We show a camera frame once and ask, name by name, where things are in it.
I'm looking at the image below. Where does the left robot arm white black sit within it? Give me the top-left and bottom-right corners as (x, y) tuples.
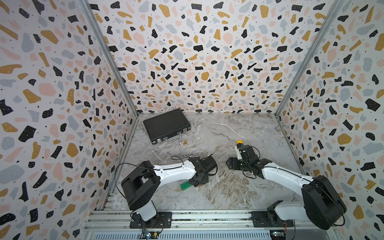
(121, 156), (218, 224)

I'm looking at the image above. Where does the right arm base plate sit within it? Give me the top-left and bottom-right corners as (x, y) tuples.
(251, 211), (294, 228)

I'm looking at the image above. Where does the green lego brick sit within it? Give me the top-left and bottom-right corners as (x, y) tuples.
(180, 182), (193, 191)

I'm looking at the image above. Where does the black briefcase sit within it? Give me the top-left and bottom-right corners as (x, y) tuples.
(143, 109), (191, 145)

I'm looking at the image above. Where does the aluminium mounting rail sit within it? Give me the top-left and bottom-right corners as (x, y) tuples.
(83, 210), (343, 240)

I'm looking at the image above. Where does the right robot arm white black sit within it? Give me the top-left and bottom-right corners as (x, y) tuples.
(226, 141), (347, 230)

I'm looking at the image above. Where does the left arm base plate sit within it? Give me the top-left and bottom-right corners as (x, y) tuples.
(130, 212), (173, 229)

